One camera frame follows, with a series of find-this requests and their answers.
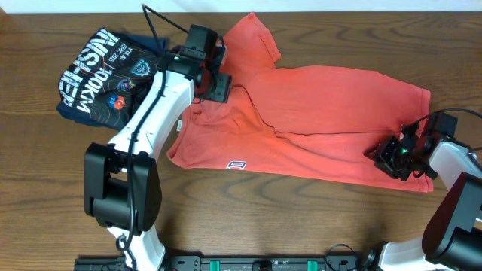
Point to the orange-red t-shirt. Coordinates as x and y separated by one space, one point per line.
315 121

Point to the folded dark printed t-shirt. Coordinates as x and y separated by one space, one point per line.
109 79

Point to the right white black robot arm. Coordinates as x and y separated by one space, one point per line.
451 240

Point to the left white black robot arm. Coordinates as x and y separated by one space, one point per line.
121 182

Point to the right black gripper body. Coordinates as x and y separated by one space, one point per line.
401 162

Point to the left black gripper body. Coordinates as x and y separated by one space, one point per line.
218 89

